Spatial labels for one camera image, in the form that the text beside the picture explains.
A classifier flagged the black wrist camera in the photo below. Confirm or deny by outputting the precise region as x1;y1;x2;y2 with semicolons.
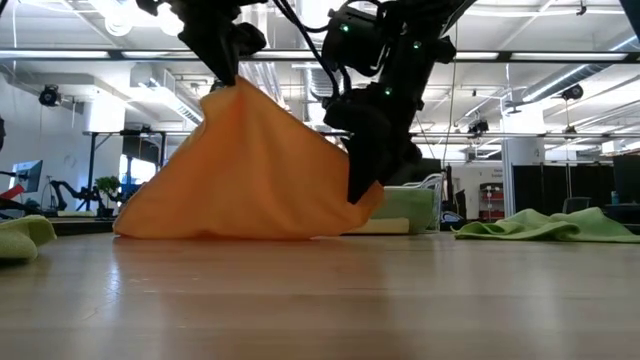
323;96;352;133
234;22;269;57

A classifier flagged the clear plastic bin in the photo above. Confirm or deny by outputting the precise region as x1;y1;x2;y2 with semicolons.
399;172;446;234

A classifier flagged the long ceiling light strip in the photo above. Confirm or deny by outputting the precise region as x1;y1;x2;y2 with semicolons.
0;48;640;65

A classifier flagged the black metal stand frame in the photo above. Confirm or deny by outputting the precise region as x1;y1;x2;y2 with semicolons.
82;128;169;211

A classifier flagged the silver computer monitor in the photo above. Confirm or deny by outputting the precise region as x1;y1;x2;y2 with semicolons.
7;158;45;195

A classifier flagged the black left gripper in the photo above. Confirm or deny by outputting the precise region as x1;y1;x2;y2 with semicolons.
172;0;251;88

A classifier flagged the red flat object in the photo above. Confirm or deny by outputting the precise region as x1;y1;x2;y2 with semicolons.
0;183;30;202

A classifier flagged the red shelf unit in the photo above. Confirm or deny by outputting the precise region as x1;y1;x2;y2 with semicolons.
478;182;505;222

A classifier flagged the orange microfiber towel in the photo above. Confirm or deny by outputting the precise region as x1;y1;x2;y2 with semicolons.
112;74;387;242

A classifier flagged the green potted plant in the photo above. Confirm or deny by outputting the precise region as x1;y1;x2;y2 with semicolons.
94;175;124;216

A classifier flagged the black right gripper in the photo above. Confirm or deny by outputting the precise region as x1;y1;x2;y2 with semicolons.
346;83;425;205

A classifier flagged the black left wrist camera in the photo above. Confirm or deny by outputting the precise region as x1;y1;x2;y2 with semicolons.
234;22;269;57

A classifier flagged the black television screen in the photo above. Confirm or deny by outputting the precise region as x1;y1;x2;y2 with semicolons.
414;157;444;187

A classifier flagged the yellow microfiber towel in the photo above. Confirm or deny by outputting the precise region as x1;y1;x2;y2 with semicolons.
347;217;411;236

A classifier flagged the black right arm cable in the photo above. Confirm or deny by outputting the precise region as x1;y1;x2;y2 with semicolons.
271;0;351;99

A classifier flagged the dark office chair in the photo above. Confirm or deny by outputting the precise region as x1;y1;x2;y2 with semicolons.
562;196;592;216

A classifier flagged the lime green microfiber towel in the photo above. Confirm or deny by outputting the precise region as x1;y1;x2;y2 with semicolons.
0;214;58;262
452;207;640;245

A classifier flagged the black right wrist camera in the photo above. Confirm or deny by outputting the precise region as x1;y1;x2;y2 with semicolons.
323;96;352;133

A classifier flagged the black partition panel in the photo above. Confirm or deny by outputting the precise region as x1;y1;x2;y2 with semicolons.
612;154;640;206
512;163;617;206

